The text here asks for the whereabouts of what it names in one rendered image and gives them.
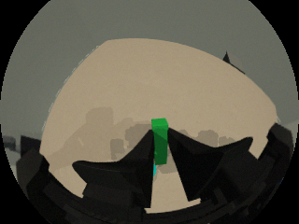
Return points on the green rectangular post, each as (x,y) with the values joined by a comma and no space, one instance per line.
(159,128)

